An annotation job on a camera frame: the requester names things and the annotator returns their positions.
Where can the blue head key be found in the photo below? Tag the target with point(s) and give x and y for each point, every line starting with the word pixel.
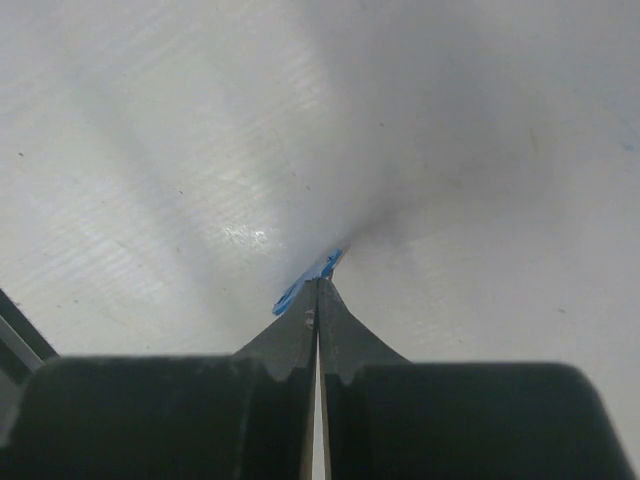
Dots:
pixel 322 268

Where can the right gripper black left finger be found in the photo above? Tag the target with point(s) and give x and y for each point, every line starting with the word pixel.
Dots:
pixel 248 415

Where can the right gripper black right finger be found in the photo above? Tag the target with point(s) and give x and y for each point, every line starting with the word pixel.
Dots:
pixel 386 417

